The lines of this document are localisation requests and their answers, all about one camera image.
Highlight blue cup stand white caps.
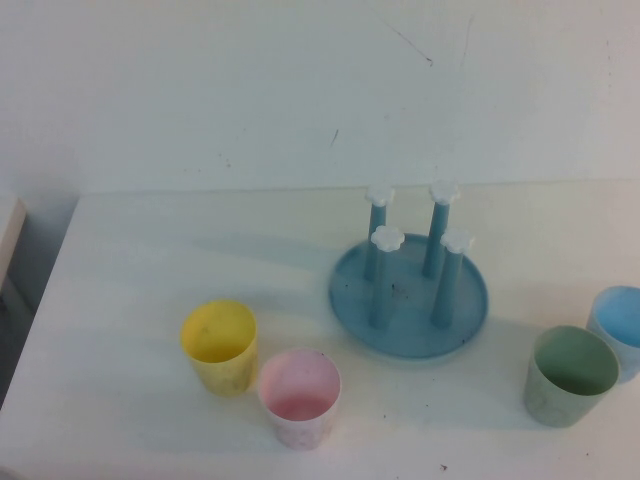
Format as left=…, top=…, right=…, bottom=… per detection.
left=327, top=181, right=490, bottom=360

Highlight pink plastic cup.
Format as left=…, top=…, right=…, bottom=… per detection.
left=258, top=348, right=342, bottom=452

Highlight yellow plastic cup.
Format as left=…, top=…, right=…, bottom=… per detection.
left=179, top=298, right=260, bottom=398

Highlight blue plastic cup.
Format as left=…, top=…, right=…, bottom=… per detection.
left=584, top=285, right=640, bottom=386

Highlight green plastic cup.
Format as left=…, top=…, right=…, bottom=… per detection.
left=522, top=324, right=621, bottom=429

